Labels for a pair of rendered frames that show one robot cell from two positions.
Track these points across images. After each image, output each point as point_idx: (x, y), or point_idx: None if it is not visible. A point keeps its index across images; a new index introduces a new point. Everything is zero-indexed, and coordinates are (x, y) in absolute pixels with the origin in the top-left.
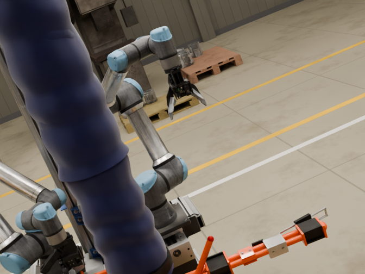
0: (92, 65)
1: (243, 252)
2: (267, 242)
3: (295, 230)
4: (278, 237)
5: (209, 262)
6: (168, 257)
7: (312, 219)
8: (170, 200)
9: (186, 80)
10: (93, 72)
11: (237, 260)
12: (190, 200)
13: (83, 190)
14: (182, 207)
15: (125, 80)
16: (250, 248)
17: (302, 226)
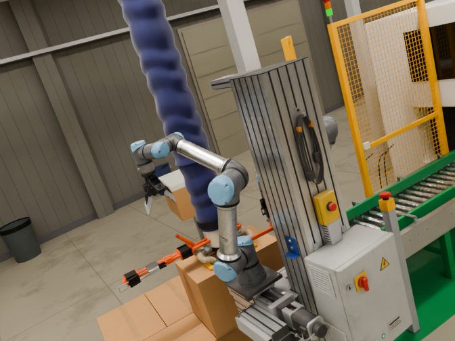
0: (160, 119)
1: (169, 256)
2: (155, 263)
3: (139, 273)
4: (149, 266)
5: (188, 248)
6: (196, 221)
7: (127, 277)
8: (282, 327)
9: (145, 185)
10: (165, 124)
11: (172, 254)
12: (256, 333)
13: None
14: (258, 319)
15: (216, 176)
16: (165, 259)
17: (134, 272)
